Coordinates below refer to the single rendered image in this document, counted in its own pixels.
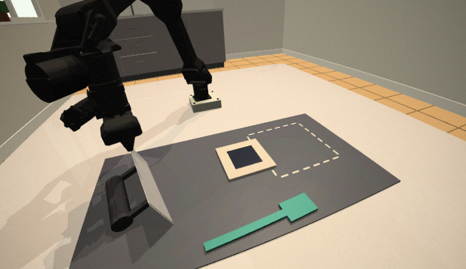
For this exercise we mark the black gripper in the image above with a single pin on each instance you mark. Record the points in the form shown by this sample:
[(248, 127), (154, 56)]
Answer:
[(119, 123)]

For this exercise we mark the green flat paddle shape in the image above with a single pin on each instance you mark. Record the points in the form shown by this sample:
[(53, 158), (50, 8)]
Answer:
[(294, 209)]

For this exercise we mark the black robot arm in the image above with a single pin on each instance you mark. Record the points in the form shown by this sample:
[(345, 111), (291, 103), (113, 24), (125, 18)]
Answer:
[(85, 27)]

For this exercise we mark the beige square tile with dark centre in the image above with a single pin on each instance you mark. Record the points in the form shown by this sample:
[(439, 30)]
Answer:
[(244, 158)]

